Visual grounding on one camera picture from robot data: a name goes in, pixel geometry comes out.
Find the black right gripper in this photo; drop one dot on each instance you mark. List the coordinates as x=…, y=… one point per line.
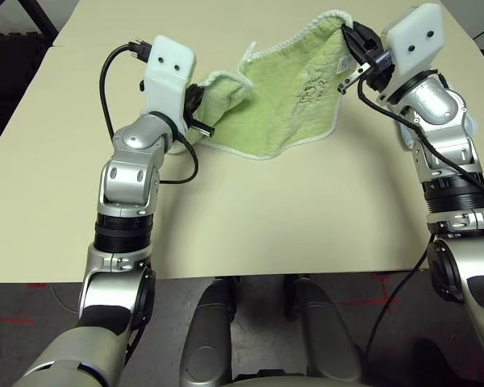
x=379, y=64

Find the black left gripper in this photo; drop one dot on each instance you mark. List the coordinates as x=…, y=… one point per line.
x=193, y=105

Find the green towel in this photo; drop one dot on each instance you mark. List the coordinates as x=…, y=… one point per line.
x=282, y=113

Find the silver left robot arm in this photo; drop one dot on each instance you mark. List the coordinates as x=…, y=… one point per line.
x=133, y=161

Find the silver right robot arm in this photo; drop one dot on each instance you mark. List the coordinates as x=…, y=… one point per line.
x=439, y=105

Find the black diagonal metal bar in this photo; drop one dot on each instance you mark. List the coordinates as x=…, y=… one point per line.
x=44, y=20

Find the grey left robot leg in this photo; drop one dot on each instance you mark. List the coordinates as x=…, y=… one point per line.
x=209, y=322

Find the grey robot leg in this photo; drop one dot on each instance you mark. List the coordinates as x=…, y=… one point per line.
x=326, y=322
x=209, y=322

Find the grey right robot leg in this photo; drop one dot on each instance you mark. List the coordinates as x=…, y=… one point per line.
x=326, y=322

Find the red floor tape strip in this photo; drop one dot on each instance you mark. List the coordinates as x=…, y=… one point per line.
x=16, y=321

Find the beige robot torso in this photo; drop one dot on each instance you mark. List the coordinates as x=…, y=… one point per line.
x=298, y=383

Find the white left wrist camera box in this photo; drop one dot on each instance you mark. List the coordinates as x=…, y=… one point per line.
x=165, y=68

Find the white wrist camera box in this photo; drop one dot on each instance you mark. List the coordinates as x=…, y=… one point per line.
x=413, y=36
x=165, y=68

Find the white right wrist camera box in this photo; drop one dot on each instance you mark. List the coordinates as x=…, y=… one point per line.
x=413, y=36

